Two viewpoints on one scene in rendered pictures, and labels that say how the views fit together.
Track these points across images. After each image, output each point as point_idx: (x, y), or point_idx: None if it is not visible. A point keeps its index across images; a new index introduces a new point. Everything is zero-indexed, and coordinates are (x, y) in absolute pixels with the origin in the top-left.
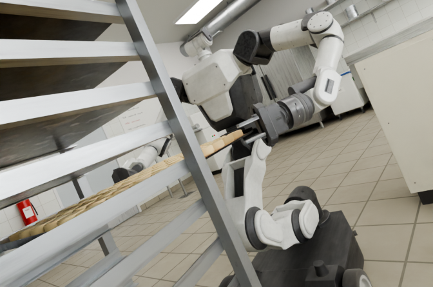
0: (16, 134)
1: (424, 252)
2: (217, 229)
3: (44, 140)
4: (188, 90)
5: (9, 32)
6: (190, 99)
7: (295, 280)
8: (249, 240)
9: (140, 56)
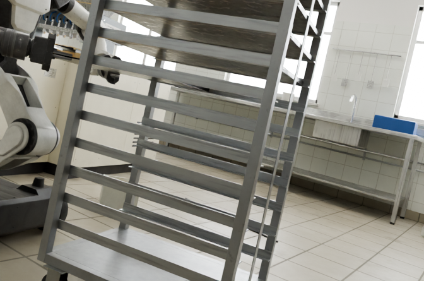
0: (211, 41)
1: None
2: (150, 114)
3: (175, 30)
4: None
5: None
6: None
7: (19, 193)
8: (57, 142)
9: None
